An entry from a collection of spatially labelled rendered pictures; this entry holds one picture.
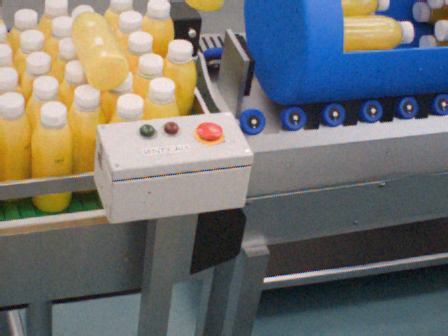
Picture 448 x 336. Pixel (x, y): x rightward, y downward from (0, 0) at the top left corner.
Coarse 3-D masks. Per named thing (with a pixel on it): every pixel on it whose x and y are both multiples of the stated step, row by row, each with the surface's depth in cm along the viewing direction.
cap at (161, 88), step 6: (156, 78) 150; (162, 78) 150; (150, 84) 148; (156, 84) 148; (162, 84) 149; (168, 84) 149; (174, 84) 149; (150, 90) 148; (156, 90) 147; (162, 90) 147; (168, 90) 148; (174, 90) 149; (150, 96) 149; (156, 96) 148; (162, 96) 148; (168, 96) 148
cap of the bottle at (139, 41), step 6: (132, 36) 158; (138, 36) 158; (144, 36) 159; (150, 36) 159; (132, 42) 157; (138, 42) 157; (144, 42) 157; (150, 42) 158; (132, 48) 158; (138, 48) 157; (144, 48) 157
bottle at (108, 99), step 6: (108, 90) 149; (132, 90) 151; (102, 96) 150; (108, 96) 150; (114, 96) 149; (102, 102) 150; (108, 102) 150; (114, 102) 149; (108, 108) 150; (114, 108) 150; (108, 114) 150; (108, 120) 151
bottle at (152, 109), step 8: (144, 104) 150; (152, 104) 149; (160, 104) 149; (168, 104) 149; (176, 104) 151; (144, 112) 150; (152, 112) 149; (160, 112) 149; (168, 112) 149; (176, 112) 151
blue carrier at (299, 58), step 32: (256, 0) 170; (288, 0) 157; (320, 0) 152; (416, 0) 188; (256, 32) 172; (288, 32) 158; (320, 32) 152; (416, 32) 189; (256, 64) 174; (288, 64) 160; (320, 64) 155; (352, 64) 157; (384, 64) 159; (416, 64) 161; (288, 96) 162; (320, 96) 162; (352, 96) 165; (384, 96) 170
